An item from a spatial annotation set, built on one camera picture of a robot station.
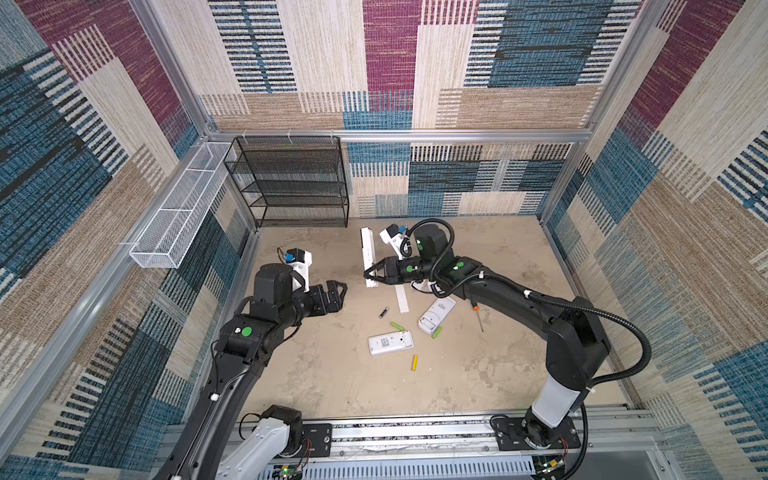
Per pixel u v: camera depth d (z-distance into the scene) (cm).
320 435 74
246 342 46
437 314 94
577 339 45
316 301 62
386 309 96
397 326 92
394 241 73
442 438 76
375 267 74
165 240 92
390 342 88
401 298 99
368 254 76
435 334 91
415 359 86
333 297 63
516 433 73
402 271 70
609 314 43
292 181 110
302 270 63
